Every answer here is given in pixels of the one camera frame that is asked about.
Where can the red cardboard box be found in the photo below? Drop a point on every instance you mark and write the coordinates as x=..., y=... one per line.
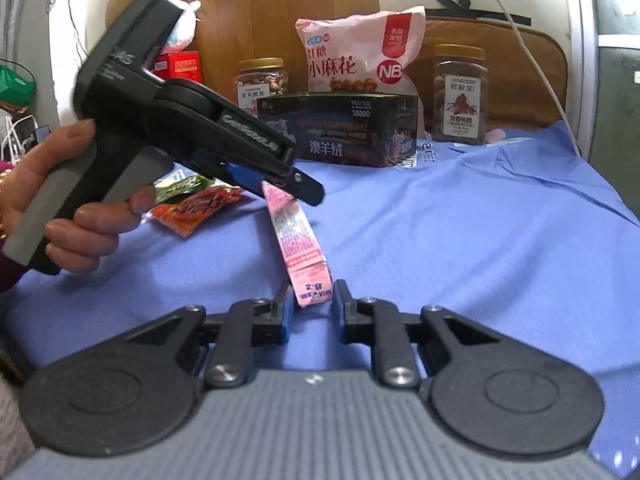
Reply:
x=182, y=67

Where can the pink stick packet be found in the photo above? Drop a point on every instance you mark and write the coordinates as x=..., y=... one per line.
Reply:
x=300, y=250

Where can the black tape strips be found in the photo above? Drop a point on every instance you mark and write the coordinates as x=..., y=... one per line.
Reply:
x=470, y=10

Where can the green plastic bag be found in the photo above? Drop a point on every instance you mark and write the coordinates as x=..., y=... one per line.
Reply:
x=15, y=85

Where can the blue bed sheet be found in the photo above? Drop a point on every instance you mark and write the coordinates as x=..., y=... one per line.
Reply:
x=475, y=240

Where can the brown padded cushion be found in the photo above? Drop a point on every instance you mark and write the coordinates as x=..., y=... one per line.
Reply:
x=520, y=70

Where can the nut jar with gold lid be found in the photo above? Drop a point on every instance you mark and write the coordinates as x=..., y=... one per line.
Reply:
x=262, y=85

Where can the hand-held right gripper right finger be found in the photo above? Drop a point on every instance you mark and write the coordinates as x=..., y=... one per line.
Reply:
x=342, y=312

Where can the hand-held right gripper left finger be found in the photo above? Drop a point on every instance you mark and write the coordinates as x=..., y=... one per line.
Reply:
x=282, y=315

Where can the pink and white snack bag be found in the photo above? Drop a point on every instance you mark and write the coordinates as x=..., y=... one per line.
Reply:
x=350, y=45

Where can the person's left hand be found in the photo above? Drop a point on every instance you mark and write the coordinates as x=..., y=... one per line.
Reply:
x=35, y=165

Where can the white plastic bag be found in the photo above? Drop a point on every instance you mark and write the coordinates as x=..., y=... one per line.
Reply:
x=181, y=30

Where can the red snack packet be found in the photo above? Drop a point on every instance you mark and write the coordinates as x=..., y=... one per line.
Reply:
x=200, y=207

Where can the grey cabinet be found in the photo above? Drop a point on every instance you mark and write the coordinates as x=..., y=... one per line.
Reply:
x=615, y=85

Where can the dark snack jar gold lid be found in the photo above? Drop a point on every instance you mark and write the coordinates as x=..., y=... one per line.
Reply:
x=459, y=95

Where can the black printed box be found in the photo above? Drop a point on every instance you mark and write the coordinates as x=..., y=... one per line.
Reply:
x=345, y=130

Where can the bright green snack packet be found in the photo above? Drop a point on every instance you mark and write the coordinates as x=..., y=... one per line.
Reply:
x=177, y=187

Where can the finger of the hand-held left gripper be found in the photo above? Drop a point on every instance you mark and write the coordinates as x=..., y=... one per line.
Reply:
x=300, y=187

